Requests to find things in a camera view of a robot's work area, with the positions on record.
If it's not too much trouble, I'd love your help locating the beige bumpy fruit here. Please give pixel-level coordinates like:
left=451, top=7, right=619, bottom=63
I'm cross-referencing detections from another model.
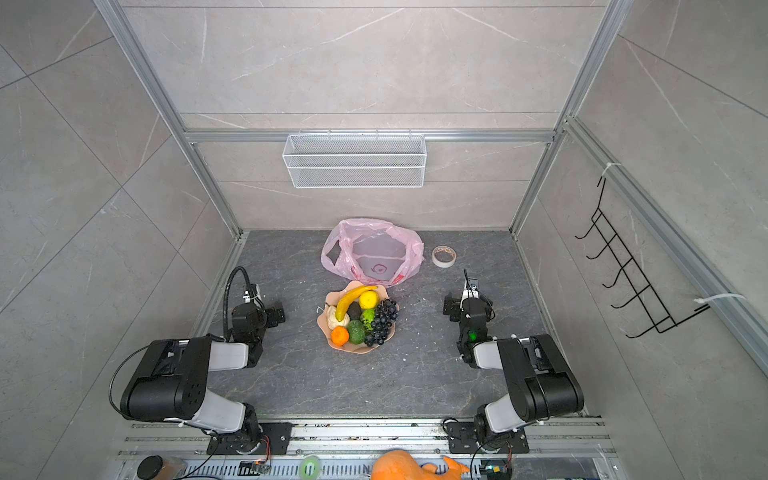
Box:
left=326, top=306, right=350, bottom=331

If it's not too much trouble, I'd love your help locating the orange tangerine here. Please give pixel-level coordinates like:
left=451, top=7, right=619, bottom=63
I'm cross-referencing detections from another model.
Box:
left=330, top=326, right=350, bottom=347

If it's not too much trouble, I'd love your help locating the black wire hook rack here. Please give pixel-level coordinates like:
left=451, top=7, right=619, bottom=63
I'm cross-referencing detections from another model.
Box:
left=574, top=178, right=711, bottom=339

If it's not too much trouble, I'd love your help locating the yellow green banana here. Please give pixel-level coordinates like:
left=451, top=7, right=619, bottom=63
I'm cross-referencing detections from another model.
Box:
left=336, top=286, right=377, bottom=318

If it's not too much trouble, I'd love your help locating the dark round bottle cap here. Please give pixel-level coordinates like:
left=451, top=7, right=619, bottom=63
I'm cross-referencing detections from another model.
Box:
left=136, top=455, right=165, bottom=480

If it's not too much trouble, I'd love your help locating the dark purple grape bunch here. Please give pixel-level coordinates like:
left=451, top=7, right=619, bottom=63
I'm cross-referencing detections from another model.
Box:
left=364, top=299, right=399, bottom=347

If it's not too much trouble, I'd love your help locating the green bumpy fruit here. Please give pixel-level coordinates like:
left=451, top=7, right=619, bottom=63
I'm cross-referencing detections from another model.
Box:
left=360, top=309, right=376, bottom=331

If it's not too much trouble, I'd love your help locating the white wire mesh basket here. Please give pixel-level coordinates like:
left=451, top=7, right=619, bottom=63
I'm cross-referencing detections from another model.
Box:
left=282, top=133, right=428, bottom=189

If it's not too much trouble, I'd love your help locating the pink plastic bag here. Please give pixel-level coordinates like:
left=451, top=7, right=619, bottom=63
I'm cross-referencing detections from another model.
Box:
left=320, top=218, right=424, bottom=288

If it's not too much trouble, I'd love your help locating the green tape roll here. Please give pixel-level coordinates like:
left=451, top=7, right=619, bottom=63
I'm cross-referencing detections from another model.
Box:
left=298, top=455, right=322, bottom=480

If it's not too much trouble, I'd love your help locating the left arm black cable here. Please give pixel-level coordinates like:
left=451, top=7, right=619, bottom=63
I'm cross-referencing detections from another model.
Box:
left=221, top=265, right=256, bottom=343

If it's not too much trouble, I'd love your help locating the beige flower-shaped plate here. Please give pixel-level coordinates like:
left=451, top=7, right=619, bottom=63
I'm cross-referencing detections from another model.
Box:
left=317, top=281, right=397, bottom=354

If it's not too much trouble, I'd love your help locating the white tape roll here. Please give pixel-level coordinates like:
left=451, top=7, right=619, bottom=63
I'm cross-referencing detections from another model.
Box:
left=431, top=245, right=458, bottom=269

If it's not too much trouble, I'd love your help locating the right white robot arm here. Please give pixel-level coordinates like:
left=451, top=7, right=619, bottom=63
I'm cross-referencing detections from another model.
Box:
left=443, top=289, right=585, bottom=451

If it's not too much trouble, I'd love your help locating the yellow lemon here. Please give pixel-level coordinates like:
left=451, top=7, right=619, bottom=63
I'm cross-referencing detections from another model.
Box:
left=358, top=289, right=380, bottom=310

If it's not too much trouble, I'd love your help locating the dark avocado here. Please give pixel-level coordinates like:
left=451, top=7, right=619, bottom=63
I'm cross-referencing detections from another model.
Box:
left=347, top=301, right=363, bottom=321

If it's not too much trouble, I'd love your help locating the smooth green mango fruit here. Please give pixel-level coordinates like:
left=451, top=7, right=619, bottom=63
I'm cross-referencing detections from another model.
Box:
left=347, top=320, right=367, bottom=345

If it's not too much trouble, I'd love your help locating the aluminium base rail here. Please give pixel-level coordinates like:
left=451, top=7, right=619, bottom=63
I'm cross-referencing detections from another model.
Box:
left=106, top=416, right=626, bottom=479

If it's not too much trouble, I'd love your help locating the orange plush toy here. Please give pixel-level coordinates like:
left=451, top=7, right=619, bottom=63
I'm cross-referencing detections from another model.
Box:
left=370, top=450, right=471, bottom=480

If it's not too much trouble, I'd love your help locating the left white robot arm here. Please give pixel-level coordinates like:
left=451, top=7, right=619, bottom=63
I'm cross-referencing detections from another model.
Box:
left=117, top=301, right=292, bottom=456

